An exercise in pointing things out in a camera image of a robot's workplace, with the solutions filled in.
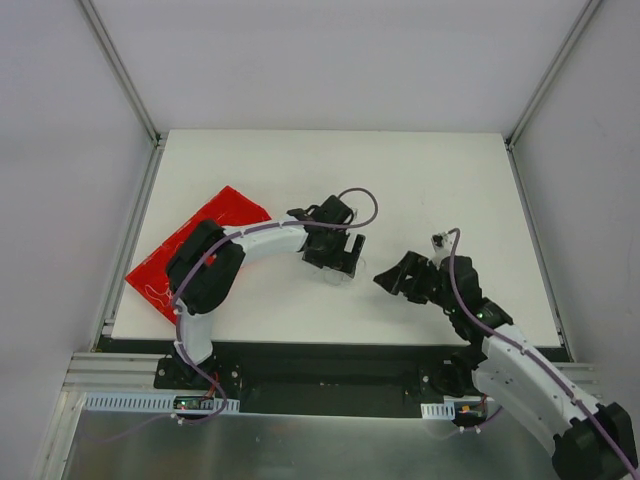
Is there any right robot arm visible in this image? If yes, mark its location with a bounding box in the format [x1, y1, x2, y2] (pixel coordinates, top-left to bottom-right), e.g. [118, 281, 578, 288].
[374, 251, 639, 479]

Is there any left aluminium frame post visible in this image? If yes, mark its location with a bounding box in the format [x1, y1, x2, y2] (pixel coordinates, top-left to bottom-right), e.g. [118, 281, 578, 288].
[75, 0, 163, 147]

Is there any aluminium frame post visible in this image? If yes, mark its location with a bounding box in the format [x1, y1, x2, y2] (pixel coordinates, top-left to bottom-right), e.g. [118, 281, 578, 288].
[75, 0, 163, 147]
[505, 0, 604, 152]

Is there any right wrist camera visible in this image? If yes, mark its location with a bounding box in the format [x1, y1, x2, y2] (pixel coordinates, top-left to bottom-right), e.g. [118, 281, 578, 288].
[431, 232, 452, 266]

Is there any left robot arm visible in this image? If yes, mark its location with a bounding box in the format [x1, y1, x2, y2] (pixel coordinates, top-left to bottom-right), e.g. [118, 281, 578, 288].
[165, 195, 366, 389]

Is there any left white cable duct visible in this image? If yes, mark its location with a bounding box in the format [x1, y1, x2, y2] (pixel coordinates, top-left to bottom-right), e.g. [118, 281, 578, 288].
[84, 392, 240, 416]

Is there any red plastic divided tray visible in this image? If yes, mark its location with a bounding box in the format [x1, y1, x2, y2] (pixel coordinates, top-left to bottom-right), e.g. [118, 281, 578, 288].
[125, 186, 272, 324]

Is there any right white cable duct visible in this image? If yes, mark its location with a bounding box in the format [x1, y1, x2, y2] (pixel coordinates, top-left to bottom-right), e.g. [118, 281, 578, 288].
[420, 402, 456, 421]

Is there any right aluminium frame post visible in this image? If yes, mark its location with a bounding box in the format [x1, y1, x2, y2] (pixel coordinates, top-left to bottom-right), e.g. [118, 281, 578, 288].
[505, 0, 604, 152]

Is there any white cable duct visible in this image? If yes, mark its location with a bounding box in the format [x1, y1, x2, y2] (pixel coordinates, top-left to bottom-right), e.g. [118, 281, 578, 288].
[420, 402, 456, 421]
[84, 392, 240, 416]

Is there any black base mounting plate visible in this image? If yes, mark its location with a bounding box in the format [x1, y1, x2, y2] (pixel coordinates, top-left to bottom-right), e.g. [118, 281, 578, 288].
[152, 339, 501, 416]

